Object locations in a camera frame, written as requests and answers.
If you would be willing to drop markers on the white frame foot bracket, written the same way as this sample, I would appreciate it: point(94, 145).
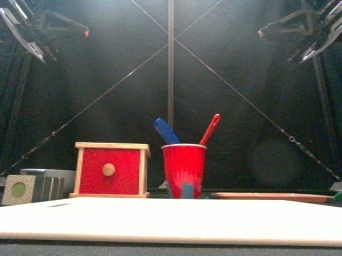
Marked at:
point(2, 181)
point(337, 186)

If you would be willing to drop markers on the grey bowl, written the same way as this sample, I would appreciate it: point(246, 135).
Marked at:
point(61, 175)

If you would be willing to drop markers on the red wooden drawer box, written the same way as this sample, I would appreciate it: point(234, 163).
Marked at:
point(111, 160)

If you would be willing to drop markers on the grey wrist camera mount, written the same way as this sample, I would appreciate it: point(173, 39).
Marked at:
point(22, 36)
point(325, 41)

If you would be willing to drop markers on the red plastic cup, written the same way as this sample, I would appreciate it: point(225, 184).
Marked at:
point(185, 166)

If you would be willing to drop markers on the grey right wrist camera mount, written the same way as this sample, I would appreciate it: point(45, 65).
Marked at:
point(325, 41)

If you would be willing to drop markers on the metal frame pole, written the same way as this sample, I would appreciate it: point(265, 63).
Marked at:
point(172, 66)

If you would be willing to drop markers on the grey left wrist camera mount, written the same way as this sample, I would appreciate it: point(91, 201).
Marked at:
point(22, 36)

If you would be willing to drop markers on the black frame post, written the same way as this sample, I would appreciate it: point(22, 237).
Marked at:
point(18, 106)
point(324, 116)

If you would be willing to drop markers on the white cutting board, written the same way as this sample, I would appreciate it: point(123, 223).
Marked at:
point(178, 220)

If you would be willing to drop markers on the small green object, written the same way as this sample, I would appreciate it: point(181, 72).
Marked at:
point(339, 196)

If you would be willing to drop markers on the toy sushi roll green centre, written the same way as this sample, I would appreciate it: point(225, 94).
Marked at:
point(18, 190)

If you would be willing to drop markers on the brown wooden tray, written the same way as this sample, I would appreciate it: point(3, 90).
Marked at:
point(276, 196)

